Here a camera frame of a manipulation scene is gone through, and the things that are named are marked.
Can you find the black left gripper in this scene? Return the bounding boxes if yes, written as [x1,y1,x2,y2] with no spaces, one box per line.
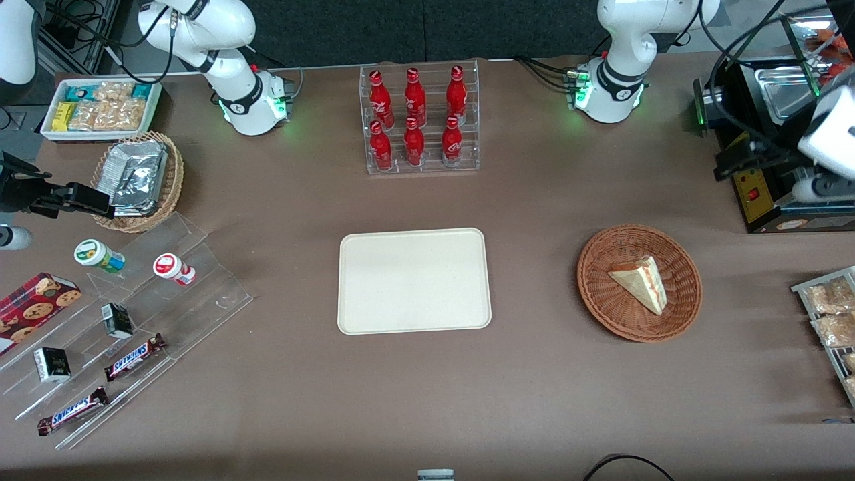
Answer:
[715,143,803,183]

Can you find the triangle sandwich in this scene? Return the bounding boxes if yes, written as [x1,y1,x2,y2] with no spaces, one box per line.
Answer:
[607,255,669,317]

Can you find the light wicker basket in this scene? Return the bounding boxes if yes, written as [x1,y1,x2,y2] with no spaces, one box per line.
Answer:
[91,131,185,234]

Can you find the tray of wrapped pastries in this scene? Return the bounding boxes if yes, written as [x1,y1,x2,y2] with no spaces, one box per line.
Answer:
[791,265,855,410]

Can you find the brown wicker basket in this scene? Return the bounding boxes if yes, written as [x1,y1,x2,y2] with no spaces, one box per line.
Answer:
[576,224,703,344]

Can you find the cream plastic tray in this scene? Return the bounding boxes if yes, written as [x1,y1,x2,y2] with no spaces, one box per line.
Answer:
[337,227,493,336]

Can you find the silver foil package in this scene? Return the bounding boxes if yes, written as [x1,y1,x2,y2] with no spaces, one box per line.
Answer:
[108,140,168,216]

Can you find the black hot food display case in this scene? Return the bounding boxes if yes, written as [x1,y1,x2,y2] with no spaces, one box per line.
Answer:
[693,10,855,234]

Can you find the green lid yogurt cup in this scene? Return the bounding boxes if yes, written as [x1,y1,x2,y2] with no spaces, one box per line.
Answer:
[73,238,126,275]

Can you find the red lid yogurt cup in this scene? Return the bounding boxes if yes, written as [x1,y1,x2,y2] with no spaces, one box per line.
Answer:
[152,253,197,287]

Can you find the steel food pan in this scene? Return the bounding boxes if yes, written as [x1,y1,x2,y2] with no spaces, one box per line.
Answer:
[756,65,821,124]

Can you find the clear bag of crackers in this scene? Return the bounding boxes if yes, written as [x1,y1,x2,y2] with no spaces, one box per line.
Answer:
[93,81,135,103]
[69,100,146,132]

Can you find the white snack bin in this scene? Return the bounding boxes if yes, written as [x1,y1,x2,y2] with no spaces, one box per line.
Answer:
[40,78,163,143]

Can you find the small black carton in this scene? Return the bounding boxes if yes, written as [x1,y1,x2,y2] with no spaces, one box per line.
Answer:
[33,347,72,383]
[101,303,135,340]

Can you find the clear acrylic stepped shelf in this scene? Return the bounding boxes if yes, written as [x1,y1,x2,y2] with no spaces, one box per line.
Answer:
[0,212,254,450]

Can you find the red cookie box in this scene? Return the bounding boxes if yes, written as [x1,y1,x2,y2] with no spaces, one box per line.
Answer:
[0,272,83,356]

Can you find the Snickers bar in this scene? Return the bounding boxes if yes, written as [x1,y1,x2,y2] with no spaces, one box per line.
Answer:
[104,333,167,383]
[37,386,110,437]

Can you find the clear bag of pastry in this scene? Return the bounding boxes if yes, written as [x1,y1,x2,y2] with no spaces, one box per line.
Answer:
[804,277,855,315]
[810,312,855,349]

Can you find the red cola bottle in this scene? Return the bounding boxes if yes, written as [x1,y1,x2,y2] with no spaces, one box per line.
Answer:
[403,67,428,128]
[403,117,426,167]
[446,65,469,125]
[441,115,464,167]
[369,120,394,172]
[369,70,395,130]

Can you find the clear acrylic bottle rack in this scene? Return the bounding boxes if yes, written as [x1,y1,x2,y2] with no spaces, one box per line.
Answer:
[359,59,481,176]

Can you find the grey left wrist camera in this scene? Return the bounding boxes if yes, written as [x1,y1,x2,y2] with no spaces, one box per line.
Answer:
[792,172,855,205]

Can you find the black base cables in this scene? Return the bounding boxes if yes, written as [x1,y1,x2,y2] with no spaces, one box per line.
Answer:
[513,56,583,92]

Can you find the black cable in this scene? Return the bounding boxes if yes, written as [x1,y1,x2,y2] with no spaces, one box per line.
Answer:
[582,454,677,481]

